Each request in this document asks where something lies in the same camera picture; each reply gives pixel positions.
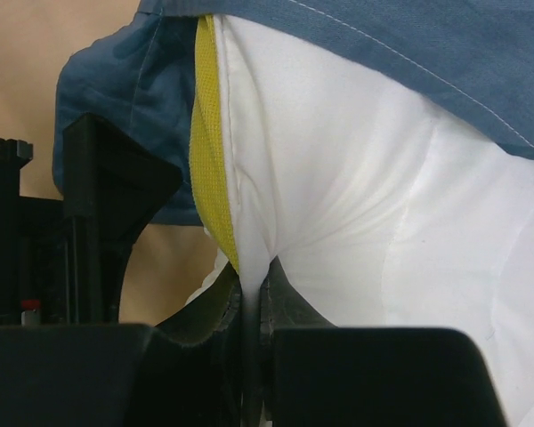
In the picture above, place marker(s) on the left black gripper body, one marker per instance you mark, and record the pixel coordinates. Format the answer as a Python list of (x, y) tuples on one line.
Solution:
[(35, 261)]

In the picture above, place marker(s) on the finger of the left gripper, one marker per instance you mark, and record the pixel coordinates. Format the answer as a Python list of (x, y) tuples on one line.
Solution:
[(116, 186)]

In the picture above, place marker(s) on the blue lettered pillowcase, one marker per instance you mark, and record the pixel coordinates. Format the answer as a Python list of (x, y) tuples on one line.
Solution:
[(473, 59)]

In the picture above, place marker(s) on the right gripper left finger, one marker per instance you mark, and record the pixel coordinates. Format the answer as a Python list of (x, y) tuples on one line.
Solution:
[(185, 371)]

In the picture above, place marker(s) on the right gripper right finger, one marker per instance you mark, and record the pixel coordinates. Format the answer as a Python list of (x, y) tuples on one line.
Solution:
[(319, 374)]

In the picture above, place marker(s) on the white pillow yellow edge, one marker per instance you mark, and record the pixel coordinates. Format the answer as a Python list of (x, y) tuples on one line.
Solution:
[(383, 209)]

